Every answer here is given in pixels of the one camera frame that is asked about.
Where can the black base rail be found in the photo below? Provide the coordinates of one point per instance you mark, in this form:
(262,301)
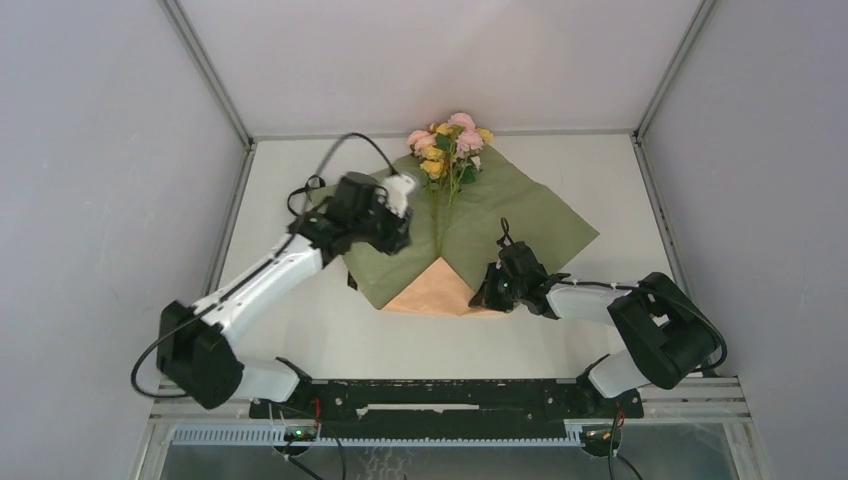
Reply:
(448,409)

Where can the pink fake flower stem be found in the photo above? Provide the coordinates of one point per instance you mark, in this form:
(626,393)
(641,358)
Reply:
(438,143)

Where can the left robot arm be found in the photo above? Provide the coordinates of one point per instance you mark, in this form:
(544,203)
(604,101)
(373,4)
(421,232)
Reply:
(195,347)

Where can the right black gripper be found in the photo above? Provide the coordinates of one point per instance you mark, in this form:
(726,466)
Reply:
(487,297)

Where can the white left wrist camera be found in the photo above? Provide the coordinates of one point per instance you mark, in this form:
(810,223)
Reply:
(398,188)

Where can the yellow fake flower stem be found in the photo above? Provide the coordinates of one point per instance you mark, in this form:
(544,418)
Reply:
(440,221)

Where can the white slotted cable duct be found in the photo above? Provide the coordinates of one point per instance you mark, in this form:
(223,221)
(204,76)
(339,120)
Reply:
(258,435)

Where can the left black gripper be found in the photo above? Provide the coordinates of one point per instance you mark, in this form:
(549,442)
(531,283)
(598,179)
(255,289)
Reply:
(398,238)

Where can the black ribbon with gold text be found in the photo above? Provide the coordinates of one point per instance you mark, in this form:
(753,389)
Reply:
(313,182)

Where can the two-sided peach green wrapping paper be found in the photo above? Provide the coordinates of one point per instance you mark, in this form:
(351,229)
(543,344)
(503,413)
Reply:
(439,272)

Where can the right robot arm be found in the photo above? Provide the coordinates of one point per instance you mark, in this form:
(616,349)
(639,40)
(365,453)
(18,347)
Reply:
(666,337)

